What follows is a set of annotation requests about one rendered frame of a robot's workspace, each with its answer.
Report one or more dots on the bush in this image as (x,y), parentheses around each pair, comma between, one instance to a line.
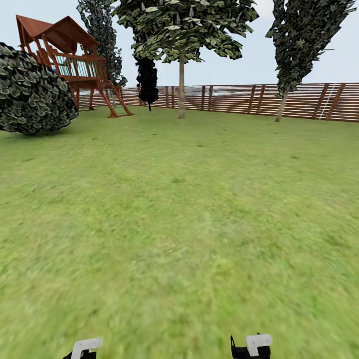
(32,96)

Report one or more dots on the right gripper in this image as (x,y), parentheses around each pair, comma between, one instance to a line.
(242,352)

